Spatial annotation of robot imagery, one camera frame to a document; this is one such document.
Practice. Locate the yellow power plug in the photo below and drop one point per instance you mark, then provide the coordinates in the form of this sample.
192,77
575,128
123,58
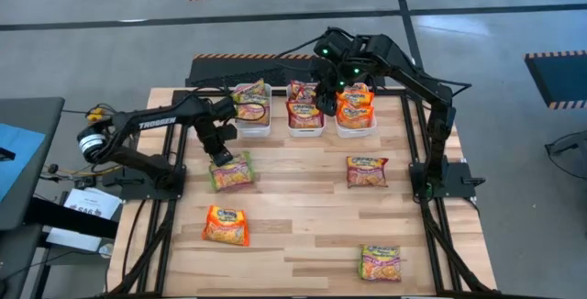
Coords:
95,114

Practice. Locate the white plastic bin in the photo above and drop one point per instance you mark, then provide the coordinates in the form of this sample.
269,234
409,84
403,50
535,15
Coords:
252,130
305,133
355,133

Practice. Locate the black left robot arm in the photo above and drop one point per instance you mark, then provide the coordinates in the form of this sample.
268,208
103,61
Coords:
156,122

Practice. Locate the white printed paper sheet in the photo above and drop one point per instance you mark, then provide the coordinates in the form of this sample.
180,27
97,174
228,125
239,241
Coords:
91,200

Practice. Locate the black desk foot bar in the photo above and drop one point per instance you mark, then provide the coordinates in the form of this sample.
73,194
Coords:
69,218

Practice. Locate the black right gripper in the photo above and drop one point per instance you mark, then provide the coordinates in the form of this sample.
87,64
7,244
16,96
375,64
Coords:
335,83

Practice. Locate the black aluminium table frame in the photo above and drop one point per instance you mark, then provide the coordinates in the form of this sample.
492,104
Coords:
206,93

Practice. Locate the blue sheet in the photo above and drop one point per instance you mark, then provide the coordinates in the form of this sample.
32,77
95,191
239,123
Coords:
18,175

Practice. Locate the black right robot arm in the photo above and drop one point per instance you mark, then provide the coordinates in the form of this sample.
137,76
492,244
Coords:
413,76

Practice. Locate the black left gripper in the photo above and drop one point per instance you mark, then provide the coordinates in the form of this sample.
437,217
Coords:
213,138

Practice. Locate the white tape roll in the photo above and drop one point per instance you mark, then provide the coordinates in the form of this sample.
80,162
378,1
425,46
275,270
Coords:
105,250

